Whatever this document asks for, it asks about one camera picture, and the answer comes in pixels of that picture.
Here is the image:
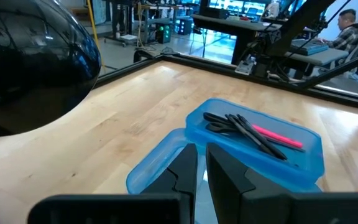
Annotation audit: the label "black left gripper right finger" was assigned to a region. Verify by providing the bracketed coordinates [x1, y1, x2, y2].
[206, 142, 291, 224]

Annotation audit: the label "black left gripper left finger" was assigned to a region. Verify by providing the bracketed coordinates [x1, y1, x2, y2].
[141, 142, 198, 224]

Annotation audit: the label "black pen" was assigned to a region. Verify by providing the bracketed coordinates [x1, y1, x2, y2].
[235, 113, 289, 161]
[224, 113, 279, 158]

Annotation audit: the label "black handled scissors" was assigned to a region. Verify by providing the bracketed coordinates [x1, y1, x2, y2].
[203, 111, 306, 153]

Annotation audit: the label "short pink pen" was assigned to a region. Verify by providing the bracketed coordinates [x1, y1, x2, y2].
[252, 124, 304, 149]

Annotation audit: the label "blue translucent plastic supply box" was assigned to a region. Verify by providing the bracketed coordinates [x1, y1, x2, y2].
[126, 98, 326, 195]

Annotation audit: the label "silver mounting plate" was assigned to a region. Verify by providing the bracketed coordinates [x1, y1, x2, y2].
[234, 55, 257, 75]

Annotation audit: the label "computer tower with green light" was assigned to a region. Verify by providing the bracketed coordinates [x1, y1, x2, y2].
[155, 23, 172, 44]

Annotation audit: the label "black backlit keyboard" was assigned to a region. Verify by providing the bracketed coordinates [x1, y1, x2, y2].
[290, 39, 329, 56]

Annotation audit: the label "grey desk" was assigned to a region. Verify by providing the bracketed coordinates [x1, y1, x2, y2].
[286, 46, 349, 68]

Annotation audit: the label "person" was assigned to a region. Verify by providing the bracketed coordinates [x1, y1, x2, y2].
[321, 8, 358, 54]

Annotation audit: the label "black desk lamp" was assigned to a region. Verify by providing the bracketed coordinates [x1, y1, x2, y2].
[0, 0, 102, 138]

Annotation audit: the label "black metal table frame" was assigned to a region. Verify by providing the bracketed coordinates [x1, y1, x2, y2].
[94, 49, 358, 113]

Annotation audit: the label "yellow hanging cable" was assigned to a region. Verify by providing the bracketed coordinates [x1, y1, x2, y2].
[85, 0, 105, 68]

